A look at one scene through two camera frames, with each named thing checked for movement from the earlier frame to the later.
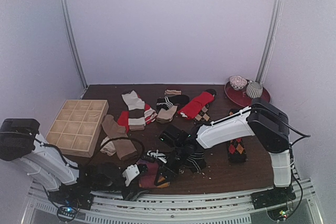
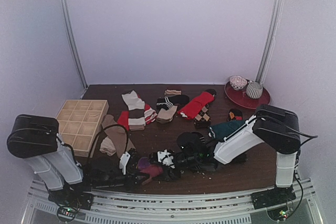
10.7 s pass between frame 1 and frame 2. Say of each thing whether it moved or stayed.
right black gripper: moved
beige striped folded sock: stayed
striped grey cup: stayed
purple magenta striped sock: moved
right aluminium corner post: stayed
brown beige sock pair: stayed
